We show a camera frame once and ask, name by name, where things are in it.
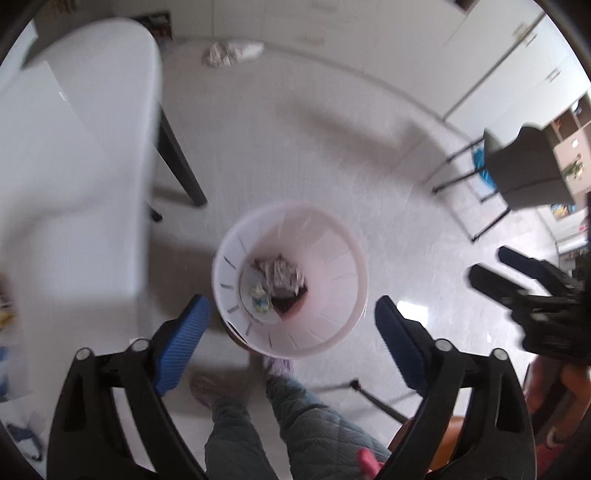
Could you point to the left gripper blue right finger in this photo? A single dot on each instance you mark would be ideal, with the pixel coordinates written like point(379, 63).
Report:
point(398, 334)

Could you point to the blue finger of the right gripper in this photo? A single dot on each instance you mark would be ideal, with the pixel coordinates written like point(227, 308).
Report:
point(494, 286)
point(526, 265)

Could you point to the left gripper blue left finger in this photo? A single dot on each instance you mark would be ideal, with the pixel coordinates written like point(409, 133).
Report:
point(175, 341)

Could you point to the crumpled paper trash in bin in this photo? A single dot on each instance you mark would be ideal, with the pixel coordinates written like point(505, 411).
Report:
point(270, 288)

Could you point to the white plastic trash bin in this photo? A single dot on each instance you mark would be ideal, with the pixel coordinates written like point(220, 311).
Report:
point(333, 264)

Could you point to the grey chair with black legs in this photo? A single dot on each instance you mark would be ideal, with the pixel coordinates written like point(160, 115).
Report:
point(526, 173)

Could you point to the person's legs in grey trousers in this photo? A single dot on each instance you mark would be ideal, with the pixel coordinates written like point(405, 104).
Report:
point(321, 443)

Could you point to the blue cloth under chair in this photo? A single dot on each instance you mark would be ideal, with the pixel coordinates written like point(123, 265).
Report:
point(478, 158)

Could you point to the white round table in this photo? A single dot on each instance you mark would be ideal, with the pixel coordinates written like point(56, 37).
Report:
point(78, 126)

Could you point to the white cloth on floor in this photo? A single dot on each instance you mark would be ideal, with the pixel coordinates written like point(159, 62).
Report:
point(230, 52)

